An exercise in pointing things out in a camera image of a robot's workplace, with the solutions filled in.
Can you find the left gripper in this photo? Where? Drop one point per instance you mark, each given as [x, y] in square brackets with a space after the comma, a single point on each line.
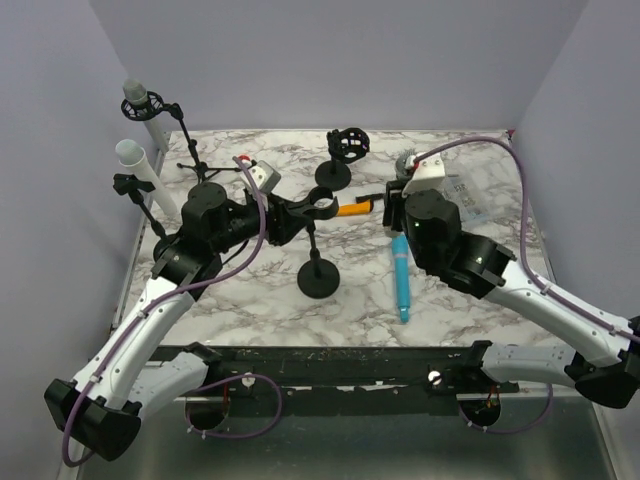
[282, 219]

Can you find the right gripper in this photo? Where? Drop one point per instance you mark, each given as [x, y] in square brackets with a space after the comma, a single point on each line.
[395, 201]

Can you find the blue toy microphone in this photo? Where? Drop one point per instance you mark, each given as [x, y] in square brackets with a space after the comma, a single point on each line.
[400, 253]

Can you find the glitter silver-head microphone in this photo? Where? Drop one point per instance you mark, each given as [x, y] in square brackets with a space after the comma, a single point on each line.
[404, 164]

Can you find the round-base clip stand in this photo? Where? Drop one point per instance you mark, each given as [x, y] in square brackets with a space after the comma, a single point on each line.
[318, 278]

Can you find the round-base shock-mount stand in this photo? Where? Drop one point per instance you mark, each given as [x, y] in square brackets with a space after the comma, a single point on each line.
[344, 147]

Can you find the white microphone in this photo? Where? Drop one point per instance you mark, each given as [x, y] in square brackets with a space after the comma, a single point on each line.
[133, 157]
[140, 105]

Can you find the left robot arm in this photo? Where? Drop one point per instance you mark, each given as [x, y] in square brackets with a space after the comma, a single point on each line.
[104, 405]

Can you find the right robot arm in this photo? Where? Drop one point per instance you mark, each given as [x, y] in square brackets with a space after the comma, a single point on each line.
[599, 356]

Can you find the white microphone on tripod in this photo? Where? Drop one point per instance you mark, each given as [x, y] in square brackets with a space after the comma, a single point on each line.
[140, 105]

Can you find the clear plastic screw box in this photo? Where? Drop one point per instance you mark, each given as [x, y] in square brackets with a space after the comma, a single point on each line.
[460, 188]

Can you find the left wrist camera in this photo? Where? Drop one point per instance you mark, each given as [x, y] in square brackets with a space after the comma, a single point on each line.
[264, 175]

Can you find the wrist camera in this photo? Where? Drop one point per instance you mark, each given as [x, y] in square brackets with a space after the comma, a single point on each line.
[427, 174]
[264, 175]

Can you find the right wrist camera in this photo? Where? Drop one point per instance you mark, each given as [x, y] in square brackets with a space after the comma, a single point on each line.
[427, 174]

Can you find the black front mounting rail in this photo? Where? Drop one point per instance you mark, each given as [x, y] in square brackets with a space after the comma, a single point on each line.
[342, 381]

